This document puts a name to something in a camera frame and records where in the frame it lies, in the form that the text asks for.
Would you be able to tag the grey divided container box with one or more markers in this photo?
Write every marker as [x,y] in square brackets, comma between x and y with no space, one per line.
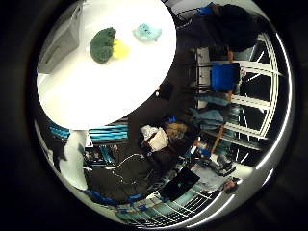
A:
[61,41]

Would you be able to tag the white bag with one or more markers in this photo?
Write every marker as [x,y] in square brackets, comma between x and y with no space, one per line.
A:
[158,140]

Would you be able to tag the cyan striped rack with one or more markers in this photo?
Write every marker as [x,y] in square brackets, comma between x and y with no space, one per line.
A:
[109,132]

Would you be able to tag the black laptop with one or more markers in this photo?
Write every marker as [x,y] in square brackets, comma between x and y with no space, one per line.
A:
[179,183]

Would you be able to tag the blue chair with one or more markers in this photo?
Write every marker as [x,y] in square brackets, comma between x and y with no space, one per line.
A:
[224,77]

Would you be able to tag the teal seal plush toy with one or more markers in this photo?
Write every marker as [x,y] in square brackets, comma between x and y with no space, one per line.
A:
[147,32]

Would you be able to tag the green and yellow plush toy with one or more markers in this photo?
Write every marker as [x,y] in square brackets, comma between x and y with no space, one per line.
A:
[102,45]

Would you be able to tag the person with dark hair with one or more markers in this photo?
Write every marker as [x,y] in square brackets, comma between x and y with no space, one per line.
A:
[237,26]

